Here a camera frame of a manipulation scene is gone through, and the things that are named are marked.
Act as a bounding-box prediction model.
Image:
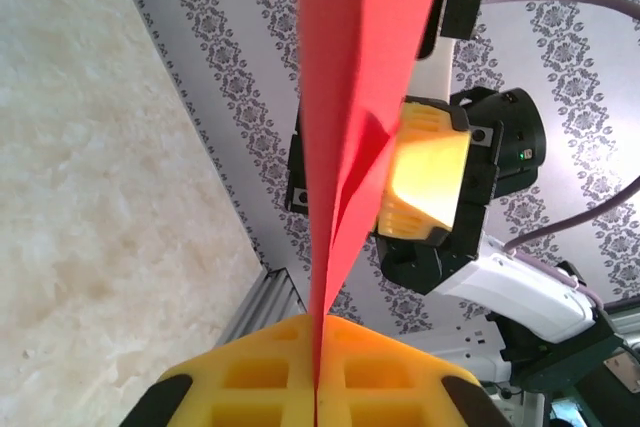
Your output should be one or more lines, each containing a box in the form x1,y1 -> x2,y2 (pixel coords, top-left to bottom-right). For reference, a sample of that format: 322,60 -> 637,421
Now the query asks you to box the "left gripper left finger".
119,314 -> 317,427

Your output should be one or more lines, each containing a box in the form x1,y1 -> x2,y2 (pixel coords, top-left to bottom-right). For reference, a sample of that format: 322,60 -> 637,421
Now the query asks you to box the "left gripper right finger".
317,315 -> 511,427

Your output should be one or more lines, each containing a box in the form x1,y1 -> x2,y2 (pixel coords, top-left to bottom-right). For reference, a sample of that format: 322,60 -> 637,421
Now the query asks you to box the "red paper sheet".
294,0 -> 450,427

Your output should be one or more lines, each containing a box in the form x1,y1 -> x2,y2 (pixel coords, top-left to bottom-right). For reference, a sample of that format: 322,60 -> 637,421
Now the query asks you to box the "aluminium side rail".
214,268 -> 309,348

